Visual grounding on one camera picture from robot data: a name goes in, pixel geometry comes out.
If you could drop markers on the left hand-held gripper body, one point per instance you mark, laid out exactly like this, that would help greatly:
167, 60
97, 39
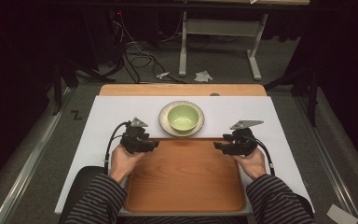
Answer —
133, 137

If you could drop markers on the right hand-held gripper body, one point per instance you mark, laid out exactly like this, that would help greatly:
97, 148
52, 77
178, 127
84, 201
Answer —
244, 140

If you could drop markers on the person's right hand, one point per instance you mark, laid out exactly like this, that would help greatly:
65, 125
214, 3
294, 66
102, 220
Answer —
252, 164

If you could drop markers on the person's left hand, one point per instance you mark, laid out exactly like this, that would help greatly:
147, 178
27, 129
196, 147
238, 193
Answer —
123, 162

